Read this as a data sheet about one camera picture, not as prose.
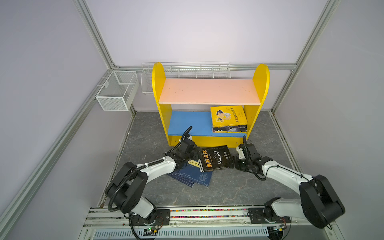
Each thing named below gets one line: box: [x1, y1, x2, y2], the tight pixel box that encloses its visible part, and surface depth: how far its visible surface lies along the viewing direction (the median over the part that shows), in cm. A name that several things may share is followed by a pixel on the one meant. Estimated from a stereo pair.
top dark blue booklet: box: [178, 162, 213, 187], surface depth 86 cm
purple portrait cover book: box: [212, 125, 247, 132], surface depth 91 cm
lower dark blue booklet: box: [166, 170, 196, 188], surface depth 86 cm
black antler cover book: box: [197, 145, 232, 173], surface depth 91 cm
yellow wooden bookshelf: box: [152, 62, 270, 148], surface depth 78 cm
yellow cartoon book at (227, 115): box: [210, 105, 248, 127], surface depth 93 cm
